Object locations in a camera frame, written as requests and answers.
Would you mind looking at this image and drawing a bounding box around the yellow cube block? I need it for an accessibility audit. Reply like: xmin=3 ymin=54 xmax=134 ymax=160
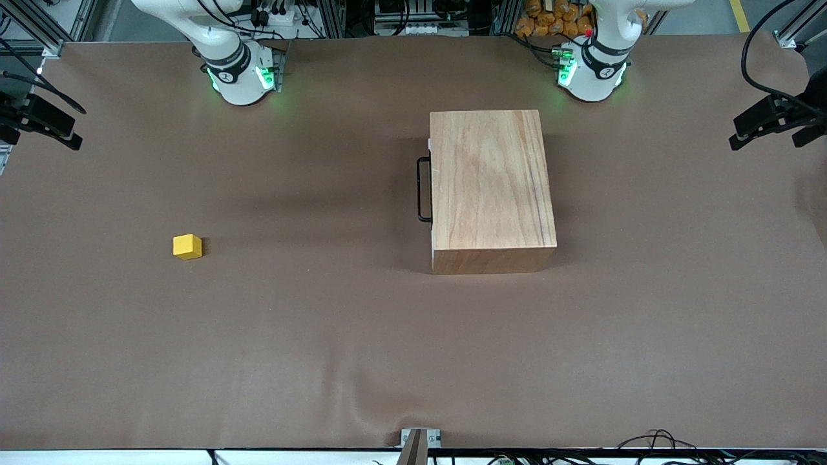
xmin=173 ymin=234 xmax=203 ymax=261

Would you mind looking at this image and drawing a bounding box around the wooden drawer with black handle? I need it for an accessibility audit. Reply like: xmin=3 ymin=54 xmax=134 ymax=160
xmin=417 ymin=137 xmax=434 ymax=259

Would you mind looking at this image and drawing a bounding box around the pile of orange objects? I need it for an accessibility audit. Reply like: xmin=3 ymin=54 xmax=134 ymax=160
xmin=515 ymin=0 xmax=596 ymax=37

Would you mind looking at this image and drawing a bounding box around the power strip with black plugs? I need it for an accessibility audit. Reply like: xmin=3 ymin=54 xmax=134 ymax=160
xmin=249 ymin=0 xmax=304 ymax=30

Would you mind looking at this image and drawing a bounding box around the wooden cabinet box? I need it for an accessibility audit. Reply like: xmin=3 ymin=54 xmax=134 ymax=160
xmin=430 ymin=110 xmax=558 ymax=275

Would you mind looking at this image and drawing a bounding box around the brown table cloth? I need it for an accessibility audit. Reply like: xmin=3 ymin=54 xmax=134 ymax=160
xmin=0 ymin=32 xmax=827 ymax=451

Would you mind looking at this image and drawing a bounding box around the white power strip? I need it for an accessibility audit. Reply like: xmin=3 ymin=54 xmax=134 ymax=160
xmin=397 ymin=23 xmax=469 ymax=36

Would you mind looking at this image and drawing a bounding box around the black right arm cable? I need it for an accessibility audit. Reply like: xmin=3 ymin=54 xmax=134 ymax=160
xmin=0 ymin=39 xmax=87 ymax=115

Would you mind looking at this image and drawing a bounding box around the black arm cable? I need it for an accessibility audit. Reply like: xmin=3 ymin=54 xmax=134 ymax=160
xmin=0 ymin=39 xmax=87 ymax=115
xmin=742 ymin=0 xmax=827 ymax=107

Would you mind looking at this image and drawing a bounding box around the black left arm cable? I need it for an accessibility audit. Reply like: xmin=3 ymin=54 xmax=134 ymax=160
xmin=742 ymin=0 xmax=827 ymax=107

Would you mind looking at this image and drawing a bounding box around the aluminium frame profile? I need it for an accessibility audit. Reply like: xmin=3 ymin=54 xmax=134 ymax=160
xmin=0 ymin=0 xmax=98 ymax=59
xmin=775 ymin=0 xmax=827 ymax=49

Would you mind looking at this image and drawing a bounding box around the arm base mounting bracket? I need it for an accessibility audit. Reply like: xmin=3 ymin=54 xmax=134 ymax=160
xmin=258 ymin=39 xmax=291 ymax=91

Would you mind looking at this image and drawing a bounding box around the aluminium frame post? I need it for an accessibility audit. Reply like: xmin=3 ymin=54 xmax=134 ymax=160
xmin=490 ymin=0 xmax=525 ymax=36
xmin=315 ymin=0 xmax=350 ymax=38

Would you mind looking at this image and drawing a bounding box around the black looped cable bundle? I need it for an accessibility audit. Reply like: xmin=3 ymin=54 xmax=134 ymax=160
xmin=617 ymin=429 xmax=715 ymax=453

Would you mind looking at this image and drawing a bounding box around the metal table clamp bracket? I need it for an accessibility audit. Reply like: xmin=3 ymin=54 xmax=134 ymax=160
xmin=400 ymin=428 xmax=442 ymax=465

